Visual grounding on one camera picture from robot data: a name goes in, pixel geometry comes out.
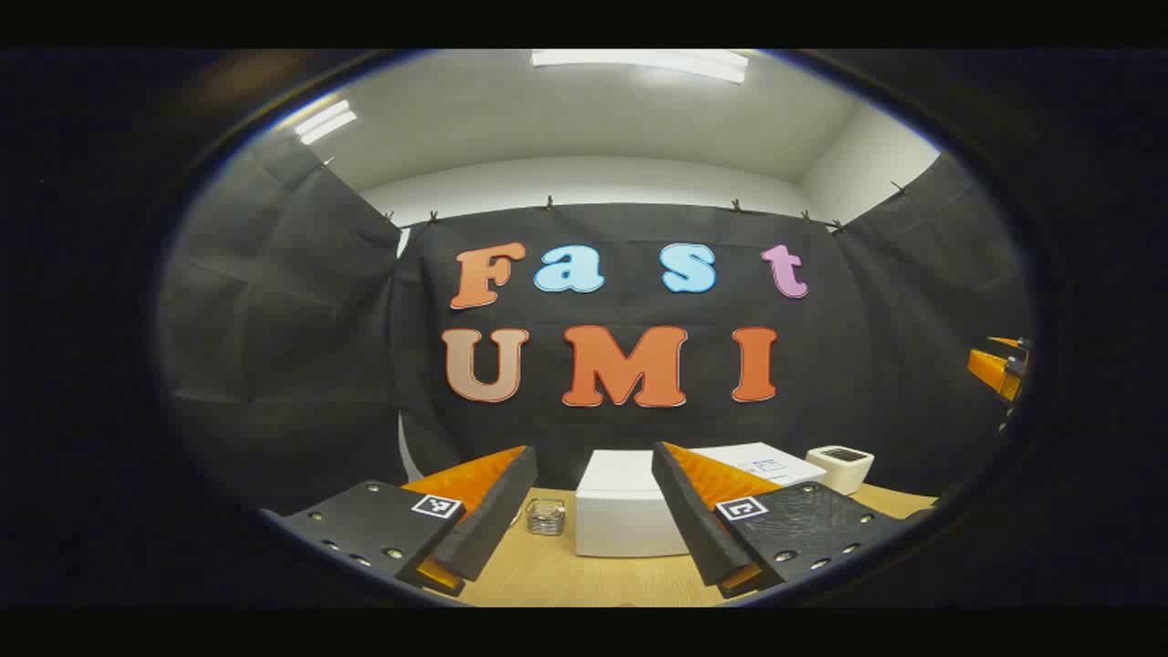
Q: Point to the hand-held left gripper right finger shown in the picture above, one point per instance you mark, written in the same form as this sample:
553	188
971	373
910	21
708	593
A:
693	520

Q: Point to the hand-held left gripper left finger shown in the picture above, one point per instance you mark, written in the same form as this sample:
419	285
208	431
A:
493	511

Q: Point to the ceiling light panel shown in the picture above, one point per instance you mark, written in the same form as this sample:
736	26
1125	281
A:
326	121

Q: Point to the small glass jar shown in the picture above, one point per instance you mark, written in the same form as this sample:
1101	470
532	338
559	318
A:
546	517

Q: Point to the white microwave oven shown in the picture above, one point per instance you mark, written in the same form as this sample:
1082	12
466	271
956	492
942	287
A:
620	511

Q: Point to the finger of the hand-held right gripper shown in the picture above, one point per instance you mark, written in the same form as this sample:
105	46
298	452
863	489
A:
995	370

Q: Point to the white toaster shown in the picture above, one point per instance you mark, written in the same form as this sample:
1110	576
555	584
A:
841	467

